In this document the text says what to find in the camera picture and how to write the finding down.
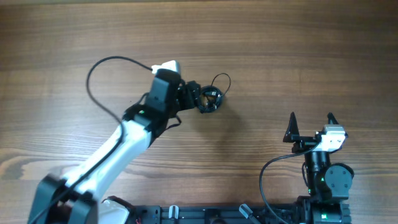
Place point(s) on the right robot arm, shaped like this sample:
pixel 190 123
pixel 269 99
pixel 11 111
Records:
pixel 328 184

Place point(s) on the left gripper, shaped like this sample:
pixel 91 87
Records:
pixel 191 94

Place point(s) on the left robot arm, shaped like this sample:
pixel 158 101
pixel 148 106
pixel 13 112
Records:
pixel 75 197

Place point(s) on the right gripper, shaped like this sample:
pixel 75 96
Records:
pixel 292 135

